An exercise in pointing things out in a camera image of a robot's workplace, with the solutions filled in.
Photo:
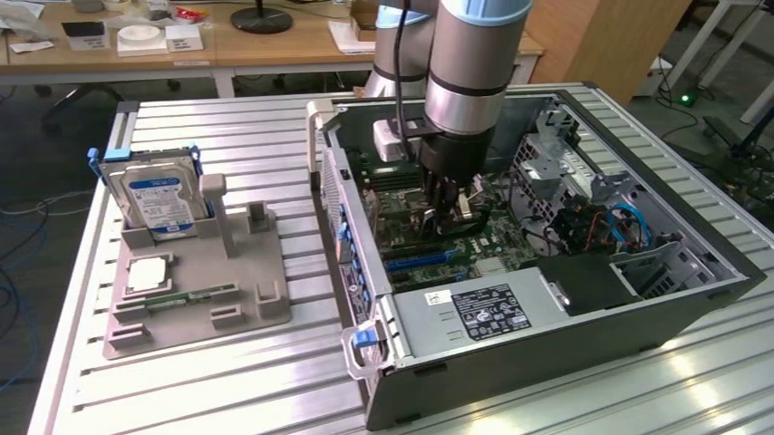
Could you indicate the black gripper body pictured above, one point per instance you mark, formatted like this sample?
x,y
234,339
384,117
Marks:
x,y
457,154

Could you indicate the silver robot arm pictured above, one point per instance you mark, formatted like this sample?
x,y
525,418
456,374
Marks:
x,y
466,68

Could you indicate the CPU socket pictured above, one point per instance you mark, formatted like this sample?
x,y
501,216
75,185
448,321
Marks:
x,y
409,204

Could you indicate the silver socket cover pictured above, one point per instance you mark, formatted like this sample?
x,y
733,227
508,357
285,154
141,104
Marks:
x,y
476,186

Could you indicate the black expansion slot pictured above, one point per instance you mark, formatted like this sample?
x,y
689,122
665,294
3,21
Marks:
x,y
412,250

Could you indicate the green motherboard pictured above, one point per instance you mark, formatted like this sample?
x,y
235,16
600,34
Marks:
x,y
502,244

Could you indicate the blue expansion slot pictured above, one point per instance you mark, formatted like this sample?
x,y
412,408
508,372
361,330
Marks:
x,y
424,259

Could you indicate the metal disk bay cage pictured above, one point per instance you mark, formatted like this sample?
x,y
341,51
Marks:
x,y
548,170

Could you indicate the silver chipset heatsink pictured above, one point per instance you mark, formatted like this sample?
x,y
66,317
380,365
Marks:
x,y
496,267

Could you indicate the grey power supply unit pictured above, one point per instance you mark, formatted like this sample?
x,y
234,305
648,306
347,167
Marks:
x,y
484,317

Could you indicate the black plastic shroud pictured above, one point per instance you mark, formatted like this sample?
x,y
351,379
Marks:
x,y
586,285

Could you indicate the stack of white papers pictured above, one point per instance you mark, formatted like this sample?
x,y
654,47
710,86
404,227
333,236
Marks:
x,y
351,41

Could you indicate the blue case release latch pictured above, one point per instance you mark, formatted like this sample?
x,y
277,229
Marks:
x,y
363,341

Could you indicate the small cardboard box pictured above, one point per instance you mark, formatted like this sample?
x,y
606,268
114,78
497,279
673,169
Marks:
x,y
363,18

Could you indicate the wooden cabinet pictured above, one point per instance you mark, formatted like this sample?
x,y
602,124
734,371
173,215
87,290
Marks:
x,y
605,45

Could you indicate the floor device green light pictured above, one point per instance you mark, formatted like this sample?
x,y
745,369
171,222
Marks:
x,y
686,97

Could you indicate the black open PC case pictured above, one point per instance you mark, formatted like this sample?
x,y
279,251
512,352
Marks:
x,y
545,376

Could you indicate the grey parts rack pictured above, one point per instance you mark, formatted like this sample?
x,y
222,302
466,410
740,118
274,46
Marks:
x,y
199,272

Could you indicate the black round lamp base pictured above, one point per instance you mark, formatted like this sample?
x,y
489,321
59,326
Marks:
x,y
263,20

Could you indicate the hard disk blue label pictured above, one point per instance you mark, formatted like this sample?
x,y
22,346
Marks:
x,y
154,199

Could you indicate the green RAM stick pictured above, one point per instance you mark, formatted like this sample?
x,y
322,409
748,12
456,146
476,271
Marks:
x,y
182,299

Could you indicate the silver CPU chip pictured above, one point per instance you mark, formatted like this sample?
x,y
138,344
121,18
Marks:
x,y
149,274

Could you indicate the small white box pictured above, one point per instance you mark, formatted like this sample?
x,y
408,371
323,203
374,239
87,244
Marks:
x,y
183,38

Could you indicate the red packet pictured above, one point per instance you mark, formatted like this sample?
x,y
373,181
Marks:
x,y
189,14

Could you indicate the white box with round bowl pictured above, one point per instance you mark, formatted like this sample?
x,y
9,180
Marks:
x,y
142,43

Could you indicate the white box black lid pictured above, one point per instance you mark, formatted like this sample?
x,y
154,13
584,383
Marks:
x,y
87,36

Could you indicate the wooden desk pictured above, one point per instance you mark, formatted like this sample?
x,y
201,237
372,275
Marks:
x,y
61,63

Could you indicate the grey cup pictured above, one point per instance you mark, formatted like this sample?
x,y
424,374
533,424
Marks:
x,y
89,5

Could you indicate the white paper card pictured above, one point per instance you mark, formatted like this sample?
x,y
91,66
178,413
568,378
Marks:
x,y
30,46

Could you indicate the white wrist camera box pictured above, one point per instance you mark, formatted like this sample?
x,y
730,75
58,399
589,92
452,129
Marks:
x,y
390,142

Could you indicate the white table frame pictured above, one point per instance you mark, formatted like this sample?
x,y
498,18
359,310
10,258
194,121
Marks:
x,y
716,68

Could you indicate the blue disk carrier bracket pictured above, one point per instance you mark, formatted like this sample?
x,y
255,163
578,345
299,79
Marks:
x,y
118,155

